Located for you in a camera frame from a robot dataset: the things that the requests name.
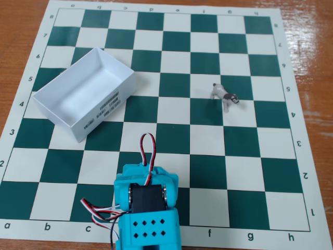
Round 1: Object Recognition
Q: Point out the white and grey toy horse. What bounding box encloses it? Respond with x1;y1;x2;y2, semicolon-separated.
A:
210;82;240;113

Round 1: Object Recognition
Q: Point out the white cardboard box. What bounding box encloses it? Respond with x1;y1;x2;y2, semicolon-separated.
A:
31;46;136;144

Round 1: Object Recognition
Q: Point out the green and white chess mat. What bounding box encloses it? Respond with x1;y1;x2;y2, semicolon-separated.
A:
0;0;329;247

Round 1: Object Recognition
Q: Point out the red white black looped cable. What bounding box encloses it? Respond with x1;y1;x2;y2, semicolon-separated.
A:
139;132;157;186

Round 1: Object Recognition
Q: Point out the red white black cable bundle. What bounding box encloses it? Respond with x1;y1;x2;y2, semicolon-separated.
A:
80;197;124;239

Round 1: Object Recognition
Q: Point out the thin black wire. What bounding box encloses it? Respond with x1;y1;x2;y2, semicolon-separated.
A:
110;212;125;250

